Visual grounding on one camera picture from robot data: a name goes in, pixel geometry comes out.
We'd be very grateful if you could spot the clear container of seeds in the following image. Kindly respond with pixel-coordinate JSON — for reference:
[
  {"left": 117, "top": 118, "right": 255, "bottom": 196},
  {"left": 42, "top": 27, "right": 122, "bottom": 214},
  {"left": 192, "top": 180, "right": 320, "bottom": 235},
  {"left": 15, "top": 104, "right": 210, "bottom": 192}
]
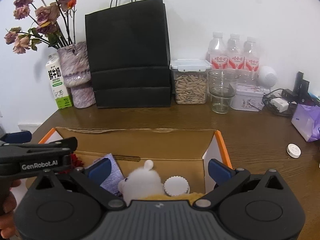
[{"left": 170, "top": 59, "right": 212, "bottom": 105}]

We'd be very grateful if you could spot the red orange cardboard box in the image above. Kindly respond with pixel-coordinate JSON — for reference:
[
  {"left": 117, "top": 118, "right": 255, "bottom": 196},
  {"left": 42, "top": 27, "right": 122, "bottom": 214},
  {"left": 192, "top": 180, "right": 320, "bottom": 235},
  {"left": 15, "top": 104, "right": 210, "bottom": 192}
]
[{"left": 39, "top": 127, "right": 232, "bottom": 193}]

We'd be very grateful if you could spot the water bottle middle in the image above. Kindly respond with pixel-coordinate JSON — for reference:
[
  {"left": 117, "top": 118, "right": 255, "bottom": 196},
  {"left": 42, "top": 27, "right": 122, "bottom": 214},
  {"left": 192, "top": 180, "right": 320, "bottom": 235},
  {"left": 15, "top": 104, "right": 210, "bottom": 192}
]
[{"left": 227, "top": 34, "right": 245, "bottom": 70}]

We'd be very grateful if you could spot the white floral tin box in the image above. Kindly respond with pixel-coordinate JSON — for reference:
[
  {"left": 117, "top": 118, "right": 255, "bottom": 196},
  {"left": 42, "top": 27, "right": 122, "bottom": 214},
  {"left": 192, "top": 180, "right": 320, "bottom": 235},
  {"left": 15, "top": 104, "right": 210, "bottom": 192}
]
[{"left": 231, "top": 84, "right": 265, "bottom": 112}]

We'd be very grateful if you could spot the black paper shopping bag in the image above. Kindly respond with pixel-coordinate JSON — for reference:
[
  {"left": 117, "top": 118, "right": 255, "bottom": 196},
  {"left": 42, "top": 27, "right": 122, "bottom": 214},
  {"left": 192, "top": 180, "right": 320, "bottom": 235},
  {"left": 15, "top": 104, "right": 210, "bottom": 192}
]
[{"left": 85, "top": 0, "right": 172, "bottom": 108}]

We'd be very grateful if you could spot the black device stand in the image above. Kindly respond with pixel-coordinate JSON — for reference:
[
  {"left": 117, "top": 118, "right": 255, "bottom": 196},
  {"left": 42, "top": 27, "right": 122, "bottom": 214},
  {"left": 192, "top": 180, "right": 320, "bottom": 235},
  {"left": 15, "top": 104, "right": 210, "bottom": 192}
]
[{"left": 293, "top": 72, "right": 309, "bottom": 98}]

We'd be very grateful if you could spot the water bottle left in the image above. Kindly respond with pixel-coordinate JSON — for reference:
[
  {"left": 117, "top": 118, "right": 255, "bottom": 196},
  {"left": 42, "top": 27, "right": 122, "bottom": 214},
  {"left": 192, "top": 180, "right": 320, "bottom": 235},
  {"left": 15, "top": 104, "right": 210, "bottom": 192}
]
[{"left": 207, "top": 32, "right": 228, "bottom": 69}]

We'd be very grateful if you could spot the white charger with cables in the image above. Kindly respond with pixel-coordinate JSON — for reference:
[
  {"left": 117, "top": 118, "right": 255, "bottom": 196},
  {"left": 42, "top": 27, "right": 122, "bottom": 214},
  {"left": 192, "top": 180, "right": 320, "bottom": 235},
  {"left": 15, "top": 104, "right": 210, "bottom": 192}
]
[{"left": 262, "top": 88, "right": 297, "bottom": 118}]

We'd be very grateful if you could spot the red artificial flower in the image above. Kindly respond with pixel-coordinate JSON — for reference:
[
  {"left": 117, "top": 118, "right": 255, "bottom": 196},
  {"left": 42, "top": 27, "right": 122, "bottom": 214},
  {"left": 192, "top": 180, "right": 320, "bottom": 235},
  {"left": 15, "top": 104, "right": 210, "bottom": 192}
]
[{"left": 57, "top": 153, "right": 84, "bottom": 174}]

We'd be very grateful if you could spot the purple tissue pack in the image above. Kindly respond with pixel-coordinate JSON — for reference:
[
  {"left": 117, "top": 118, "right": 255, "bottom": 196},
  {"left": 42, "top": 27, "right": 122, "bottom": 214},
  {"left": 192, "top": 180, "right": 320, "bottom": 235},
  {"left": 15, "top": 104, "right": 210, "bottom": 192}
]
[{"left": 291, "top": 104, "right": 320, "bottom": 142}]

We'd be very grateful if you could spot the water bottle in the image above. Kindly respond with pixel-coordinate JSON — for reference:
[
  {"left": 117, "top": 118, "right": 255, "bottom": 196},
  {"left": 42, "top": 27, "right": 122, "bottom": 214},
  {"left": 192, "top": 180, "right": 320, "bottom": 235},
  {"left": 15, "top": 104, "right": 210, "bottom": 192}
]
[
  {"left": 207, "top": 32, "right": 228, "bottom": 69},
  {"left": 227, "top": 34, "right": 245, "bottom": 70},
  {"left": 243, "top": 37, "right": 260, "bottom": 85}
]

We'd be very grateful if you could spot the yellow white plush toy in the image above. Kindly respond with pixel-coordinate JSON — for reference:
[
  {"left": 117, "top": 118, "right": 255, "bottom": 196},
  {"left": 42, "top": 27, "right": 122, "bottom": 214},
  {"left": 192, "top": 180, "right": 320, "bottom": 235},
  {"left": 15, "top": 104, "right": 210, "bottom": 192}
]
[{"left": 118, "top": 160, "right": 204, "bottom": 206}]

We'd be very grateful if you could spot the person's left hand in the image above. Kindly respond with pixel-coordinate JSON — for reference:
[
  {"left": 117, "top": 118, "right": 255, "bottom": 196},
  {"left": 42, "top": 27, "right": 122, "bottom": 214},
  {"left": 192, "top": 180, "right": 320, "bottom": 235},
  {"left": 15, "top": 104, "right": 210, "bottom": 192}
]
[{"left": 0, "top": 191, "right": 17, "bottom": 239}]

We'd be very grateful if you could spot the clear glass cup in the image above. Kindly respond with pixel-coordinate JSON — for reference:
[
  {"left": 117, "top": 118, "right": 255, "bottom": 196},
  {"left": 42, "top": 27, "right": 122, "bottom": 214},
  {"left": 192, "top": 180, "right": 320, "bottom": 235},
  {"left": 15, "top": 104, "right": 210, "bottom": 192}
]
[{"left": 208, "top": 69, "right": 239, "bottom": 114}]

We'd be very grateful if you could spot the white jar lid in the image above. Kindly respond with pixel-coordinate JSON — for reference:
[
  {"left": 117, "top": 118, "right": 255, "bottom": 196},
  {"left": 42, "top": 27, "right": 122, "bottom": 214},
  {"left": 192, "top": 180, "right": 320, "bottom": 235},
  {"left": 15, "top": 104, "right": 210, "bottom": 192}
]
[{"left": 163, "top": 176, "right": 190, "bottom": 197}]

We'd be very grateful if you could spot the purple cloth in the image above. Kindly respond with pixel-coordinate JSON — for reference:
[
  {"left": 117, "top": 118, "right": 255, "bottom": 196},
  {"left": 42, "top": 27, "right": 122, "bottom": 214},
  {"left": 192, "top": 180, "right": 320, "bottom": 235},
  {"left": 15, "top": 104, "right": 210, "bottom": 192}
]
[{"left": 85, "top": 153, "right": 124, "bottom": 197}]

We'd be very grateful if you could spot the white green milk carton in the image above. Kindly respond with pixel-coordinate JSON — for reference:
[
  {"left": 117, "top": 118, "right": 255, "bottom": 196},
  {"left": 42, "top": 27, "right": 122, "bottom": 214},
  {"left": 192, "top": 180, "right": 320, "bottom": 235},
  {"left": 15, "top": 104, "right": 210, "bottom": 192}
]
[{"left": 46, "top": 54, "right": 73, "bottom": 109}]

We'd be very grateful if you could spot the dried pink rose bouquet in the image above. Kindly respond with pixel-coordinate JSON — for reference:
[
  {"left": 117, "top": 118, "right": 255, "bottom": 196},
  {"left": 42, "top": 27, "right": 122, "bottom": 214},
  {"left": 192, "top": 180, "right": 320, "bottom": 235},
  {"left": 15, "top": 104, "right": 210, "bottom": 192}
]
[{"left": 4, "top": 0, "right": 77, "bottom": 54}]

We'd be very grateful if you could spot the white round speaker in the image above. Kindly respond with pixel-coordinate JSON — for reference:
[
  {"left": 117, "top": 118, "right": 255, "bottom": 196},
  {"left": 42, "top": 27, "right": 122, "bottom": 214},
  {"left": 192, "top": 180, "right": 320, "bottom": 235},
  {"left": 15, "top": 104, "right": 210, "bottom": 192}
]
[{"left": 258, "top": 66, "right": 278, "bottom": 88}]

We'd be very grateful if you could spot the water bottle right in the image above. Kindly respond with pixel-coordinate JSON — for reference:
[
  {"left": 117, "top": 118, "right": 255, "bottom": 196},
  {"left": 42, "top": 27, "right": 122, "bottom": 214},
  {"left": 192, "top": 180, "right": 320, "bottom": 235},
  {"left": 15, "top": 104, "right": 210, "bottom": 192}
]
[{"left": 243, "top": 37, "right": 260, "bottom": 85}]

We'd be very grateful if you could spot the purple ceramic vase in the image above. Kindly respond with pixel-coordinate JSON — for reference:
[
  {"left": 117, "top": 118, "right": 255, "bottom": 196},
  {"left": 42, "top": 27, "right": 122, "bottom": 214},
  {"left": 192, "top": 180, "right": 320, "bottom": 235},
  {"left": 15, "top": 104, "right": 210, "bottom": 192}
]
[{"left": 57, "top": 42, "right": 96, "bottom": 109}]

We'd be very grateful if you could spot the small white round lid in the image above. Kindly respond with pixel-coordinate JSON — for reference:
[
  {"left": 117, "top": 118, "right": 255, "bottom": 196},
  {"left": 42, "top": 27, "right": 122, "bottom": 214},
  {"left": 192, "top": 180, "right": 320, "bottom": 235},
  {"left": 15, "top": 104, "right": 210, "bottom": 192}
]
[{"left": 286, "top": 144, "right": 301, "bottom": 159}]

